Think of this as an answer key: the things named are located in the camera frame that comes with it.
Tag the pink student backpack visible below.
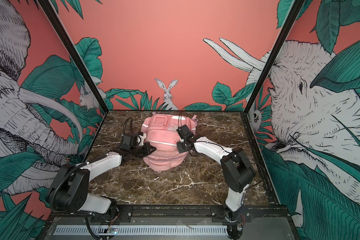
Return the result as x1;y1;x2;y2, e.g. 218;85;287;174
141;114;197;172

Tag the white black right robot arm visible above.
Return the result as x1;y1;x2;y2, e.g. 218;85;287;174
177;137;256;212

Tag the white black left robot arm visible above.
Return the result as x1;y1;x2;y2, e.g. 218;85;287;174
46;143;157;214

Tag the white ventilation grille strip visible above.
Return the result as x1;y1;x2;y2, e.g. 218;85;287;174
53;225;228;236

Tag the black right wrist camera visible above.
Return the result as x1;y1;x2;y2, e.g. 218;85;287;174
177;125;194;142

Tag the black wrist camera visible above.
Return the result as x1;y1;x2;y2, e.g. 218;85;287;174
177;125;194;142
119;133;143;151

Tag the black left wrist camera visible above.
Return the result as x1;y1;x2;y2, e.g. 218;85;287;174
119;133;143;151

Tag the black front mounting rail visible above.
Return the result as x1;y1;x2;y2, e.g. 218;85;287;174
49;204;291;225

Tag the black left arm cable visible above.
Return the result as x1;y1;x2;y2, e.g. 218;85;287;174
49;154;107;211

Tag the black left corner frame post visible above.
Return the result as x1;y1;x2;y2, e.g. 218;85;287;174
37;0;109;115

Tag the black corner frame post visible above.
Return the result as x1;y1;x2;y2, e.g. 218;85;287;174
37;0;109;115
244;0;305;115

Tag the black right corner frame post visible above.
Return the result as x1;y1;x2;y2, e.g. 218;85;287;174
244;0;305;115

